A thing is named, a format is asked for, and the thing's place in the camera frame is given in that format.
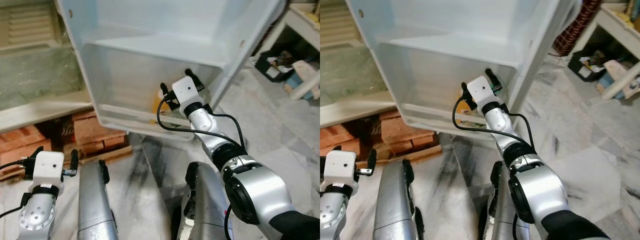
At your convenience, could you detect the orange juice bottle red label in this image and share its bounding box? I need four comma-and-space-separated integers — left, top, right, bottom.
457, 95, 478, 126
149, 95, 173, 126

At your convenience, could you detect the white fridge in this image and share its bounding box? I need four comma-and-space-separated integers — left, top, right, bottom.
56, 0, 291, 141
345, 0, 583, 141

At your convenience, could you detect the red brick stack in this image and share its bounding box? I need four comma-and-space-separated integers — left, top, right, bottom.
72, 111, 130, 155
379, 111, 432, 154
0, 125, 66, 166
320, 125, 365, 153

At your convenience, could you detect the white concrete ledge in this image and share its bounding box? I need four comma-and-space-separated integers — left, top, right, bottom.
0, 92, 96, 133
320, 90, 398, 128

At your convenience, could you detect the silver left robot leg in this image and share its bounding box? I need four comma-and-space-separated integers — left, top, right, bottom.
77, 160, 118, 240
372, 159, 426, 240

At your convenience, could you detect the blue bucket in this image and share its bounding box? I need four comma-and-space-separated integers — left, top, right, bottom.
600, 71, 621, 91
295, 75, 317, 99

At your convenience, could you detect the pale wooden stool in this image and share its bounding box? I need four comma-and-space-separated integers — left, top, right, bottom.
597, 60, 640, 101
285, 60, 321, 101

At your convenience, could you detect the black plastic crate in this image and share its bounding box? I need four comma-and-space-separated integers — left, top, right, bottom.
255, 50, 296, 83
570, 50, 608, 83

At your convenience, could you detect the red patterned cloth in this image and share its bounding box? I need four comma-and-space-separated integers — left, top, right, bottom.
554, 0, 601, 57

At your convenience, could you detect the white wooden table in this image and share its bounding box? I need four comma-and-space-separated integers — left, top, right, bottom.
582, 2, 640, 56
280, 2, 321, 51

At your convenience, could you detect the cream louvred cabinet door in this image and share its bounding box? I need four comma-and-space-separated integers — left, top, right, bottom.
0, 2, 63, 48
320, 2, 358, 46

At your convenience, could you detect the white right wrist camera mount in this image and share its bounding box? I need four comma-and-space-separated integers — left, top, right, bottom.
171, 76, 202, 115
467, 76, 499, 115

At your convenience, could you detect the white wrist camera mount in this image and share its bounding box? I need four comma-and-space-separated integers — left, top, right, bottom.
171, 76, 202, 115
467, 76, 499, 115
323, 150, 357, 188
25, 150, 65, 190

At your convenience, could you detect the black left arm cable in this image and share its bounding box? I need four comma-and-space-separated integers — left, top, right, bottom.
0, 157, 28, 219

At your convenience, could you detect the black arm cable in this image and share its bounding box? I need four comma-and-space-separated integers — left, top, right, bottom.
156, 97, 246, 151
0, 157, 28, 219
452, 96, 536, 151

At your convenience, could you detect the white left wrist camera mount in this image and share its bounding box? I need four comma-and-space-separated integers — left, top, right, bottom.
323, 150, 357, 188
25, 150, 65, 190

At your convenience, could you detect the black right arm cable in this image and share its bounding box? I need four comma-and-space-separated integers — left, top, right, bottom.
452, 96, 536, 151
156, 97, 246, 151

